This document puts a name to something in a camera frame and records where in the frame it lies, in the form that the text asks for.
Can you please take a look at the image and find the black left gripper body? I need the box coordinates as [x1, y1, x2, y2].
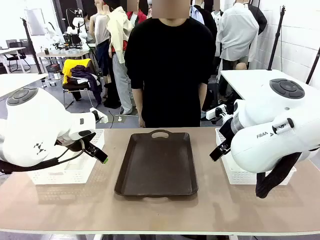
[55, 136, 87, 153]

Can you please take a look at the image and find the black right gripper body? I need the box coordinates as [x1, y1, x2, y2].
[218, 116, 238, 147]

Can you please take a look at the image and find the person's left forearm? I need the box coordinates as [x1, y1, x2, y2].
[199, 82, 209, 113]

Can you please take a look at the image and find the person's right forearm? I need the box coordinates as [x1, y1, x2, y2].
[131, 87, 146, 121]

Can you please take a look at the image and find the white perforated basket with bottle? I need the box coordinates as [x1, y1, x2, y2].
[26, 129, 106, 186]

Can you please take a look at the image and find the white perforated basket with label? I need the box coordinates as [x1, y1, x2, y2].
[215, 127, 297, 186]

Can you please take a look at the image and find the white power strip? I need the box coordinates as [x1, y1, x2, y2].
[89, 106, 110, 124]

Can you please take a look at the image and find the grey floor plate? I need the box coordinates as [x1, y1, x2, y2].
[108, 114, 129, 124]

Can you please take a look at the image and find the metal chair with clothes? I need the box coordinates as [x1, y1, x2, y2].
[62, 81, 101, 111]

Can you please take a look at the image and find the white side table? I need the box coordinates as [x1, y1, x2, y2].
[0, 73, 50, 99]
[219, 69, 313, 101]

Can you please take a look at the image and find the dark brown plastic tray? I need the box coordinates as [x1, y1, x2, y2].
[114, 129, 199, 199]

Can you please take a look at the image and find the yellow garment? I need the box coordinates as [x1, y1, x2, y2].
[61, 58, 93, 85]

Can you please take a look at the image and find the person in black t-shirt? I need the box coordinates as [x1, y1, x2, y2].
[124, 16, 217, 129]

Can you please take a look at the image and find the mannequin with white shirt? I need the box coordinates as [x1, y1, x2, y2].
[216, 0, 260, 71]

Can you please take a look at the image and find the mannequin with cream jacket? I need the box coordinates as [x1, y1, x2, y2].
[106, 6, 135, 116]

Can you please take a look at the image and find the black office chair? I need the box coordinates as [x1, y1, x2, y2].
[4, 39, 32, 73]

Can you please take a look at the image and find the black tripod stand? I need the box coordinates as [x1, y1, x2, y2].
[19, 17, 43, 75]
[266, 4, 287, 71]

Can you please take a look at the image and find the black slanted stand pole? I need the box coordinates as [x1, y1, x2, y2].
[305, 46, 320, 85]

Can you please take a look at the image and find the mannequin with dark jacket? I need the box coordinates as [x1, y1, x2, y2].
[191, 3, 219, 51]

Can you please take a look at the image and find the mannequin with beige tank top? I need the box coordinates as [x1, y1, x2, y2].
[89, 3, 111, 77]

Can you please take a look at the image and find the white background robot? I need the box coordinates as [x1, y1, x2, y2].
[66, 8, 88, 41]

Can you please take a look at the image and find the white board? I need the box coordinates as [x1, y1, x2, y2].
[24, 8, 47, 36]

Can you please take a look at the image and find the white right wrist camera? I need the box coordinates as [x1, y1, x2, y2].
[206, 104, 230, 121]

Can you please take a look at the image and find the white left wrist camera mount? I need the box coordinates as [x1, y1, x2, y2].
[69, 111, 97, 141]

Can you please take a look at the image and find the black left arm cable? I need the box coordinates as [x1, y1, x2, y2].
[0, 139, 86, 175]

